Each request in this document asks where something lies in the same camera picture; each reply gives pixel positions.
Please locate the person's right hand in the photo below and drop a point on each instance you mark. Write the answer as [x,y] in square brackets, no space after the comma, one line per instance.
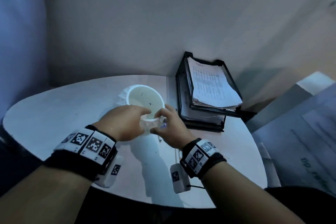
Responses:
[173,129]

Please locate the person's left hand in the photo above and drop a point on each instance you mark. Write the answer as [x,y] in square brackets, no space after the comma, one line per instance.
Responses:
[123,124]

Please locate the white pen orange tip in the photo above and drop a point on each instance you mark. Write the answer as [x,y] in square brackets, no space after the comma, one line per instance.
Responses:
[178,157]

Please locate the thin bundle printed sheets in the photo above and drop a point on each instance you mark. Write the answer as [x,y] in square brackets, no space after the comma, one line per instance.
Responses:
[202,117]

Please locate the white faceted cup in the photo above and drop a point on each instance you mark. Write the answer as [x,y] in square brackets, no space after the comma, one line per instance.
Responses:
[141,97]

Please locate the neat stack of papers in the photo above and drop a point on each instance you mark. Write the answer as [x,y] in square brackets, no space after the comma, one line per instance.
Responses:
[212,84]

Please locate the person's left forearm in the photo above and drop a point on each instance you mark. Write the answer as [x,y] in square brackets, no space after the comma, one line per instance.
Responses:
[44,197]

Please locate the person's right forearm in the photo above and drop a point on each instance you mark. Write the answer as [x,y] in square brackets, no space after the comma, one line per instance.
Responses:
[244,200]

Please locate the person's black trousers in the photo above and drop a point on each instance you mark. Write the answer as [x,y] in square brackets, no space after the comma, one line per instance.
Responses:
[131,213]

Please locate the black mesh paper tray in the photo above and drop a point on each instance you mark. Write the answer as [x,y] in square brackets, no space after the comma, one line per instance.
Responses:
[181,87]

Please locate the left black marker wristband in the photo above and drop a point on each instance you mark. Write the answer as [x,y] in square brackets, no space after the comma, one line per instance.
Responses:
[78,158]

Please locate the white box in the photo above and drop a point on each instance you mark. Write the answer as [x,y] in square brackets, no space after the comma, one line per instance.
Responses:
[281,105]

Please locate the large printed notice poster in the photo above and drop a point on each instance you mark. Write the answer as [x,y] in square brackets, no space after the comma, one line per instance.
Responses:
[302,147]

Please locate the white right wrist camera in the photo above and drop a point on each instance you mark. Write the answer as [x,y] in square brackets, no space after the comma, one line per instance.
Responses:
[179,179]

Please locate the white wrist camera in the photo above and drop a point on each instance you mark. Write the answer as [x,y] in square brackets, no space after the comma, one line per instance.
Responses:
[179,179]
[110,176]

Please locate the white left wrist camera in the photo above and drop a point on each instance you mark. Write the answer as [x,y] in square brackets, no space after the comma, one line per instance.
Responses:
[110,176]

